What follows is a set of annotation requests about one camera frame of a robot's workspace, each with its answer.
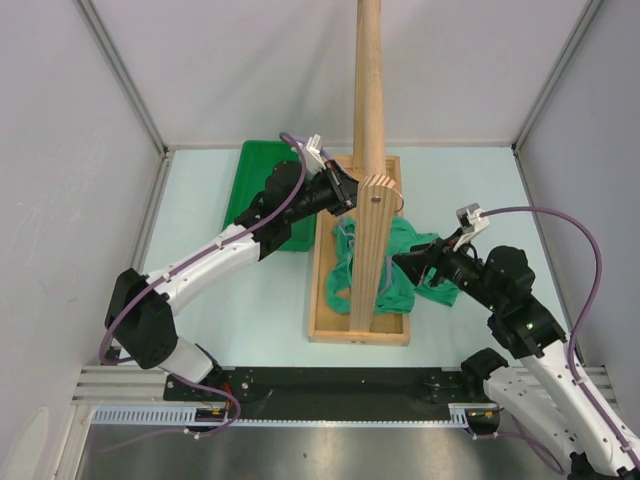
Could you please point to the wooden clothes rack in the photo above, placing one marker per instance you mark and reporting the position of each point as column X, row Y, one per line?
column 379, row 201

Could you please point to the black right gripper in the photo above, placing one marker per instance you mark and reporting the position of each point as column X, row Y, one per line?
column 416, row 265

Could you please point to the white slotted cable duct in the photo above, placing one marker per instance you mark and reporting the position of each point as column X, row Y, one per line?
column 206, row 417

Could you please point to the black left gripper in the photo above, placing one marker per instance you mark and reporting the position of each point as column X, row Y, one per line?
column 342, row 187

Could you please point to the green tank top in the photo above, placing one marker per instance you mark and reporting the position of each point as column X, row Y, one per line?
column 444, row 294

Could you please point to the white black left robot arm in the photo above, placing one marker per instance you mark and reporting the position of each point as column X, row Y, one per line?
column 142, row 310

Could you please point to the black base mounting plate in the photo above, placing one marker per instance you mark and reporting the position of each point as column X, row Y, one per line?
column 249, row 384

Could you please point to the green plastic bin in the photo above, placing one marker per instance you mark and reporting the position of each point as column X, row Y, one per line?
column 256, row 162

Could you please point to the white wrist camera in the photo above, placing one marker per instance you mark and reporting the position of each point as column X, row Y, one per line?
column 313, row 154
column 472, row 223

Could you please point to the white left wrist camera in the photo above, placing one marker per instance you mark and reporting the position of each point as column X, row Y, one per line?
column 313, row 154

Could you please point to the lilac wire hanger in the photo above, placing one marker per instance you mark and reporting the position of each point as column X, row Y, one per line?
column 394, row 292

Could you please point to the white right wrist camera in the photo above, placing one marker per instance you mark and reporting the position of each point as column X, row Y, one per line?
column 472, row 223

